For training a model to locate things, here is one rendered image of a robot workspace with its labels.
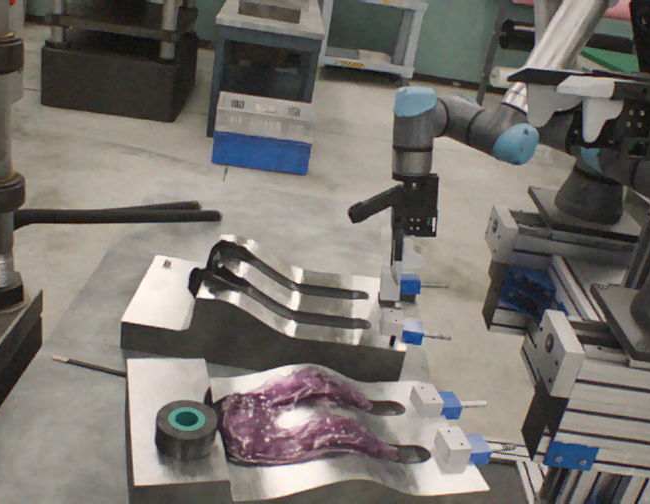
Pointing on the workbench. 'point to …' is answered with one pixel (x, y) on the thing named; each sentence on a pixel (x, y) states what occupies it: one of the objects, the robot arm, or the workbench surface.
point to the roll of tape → (185, 429)
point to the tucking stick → (89, 365)
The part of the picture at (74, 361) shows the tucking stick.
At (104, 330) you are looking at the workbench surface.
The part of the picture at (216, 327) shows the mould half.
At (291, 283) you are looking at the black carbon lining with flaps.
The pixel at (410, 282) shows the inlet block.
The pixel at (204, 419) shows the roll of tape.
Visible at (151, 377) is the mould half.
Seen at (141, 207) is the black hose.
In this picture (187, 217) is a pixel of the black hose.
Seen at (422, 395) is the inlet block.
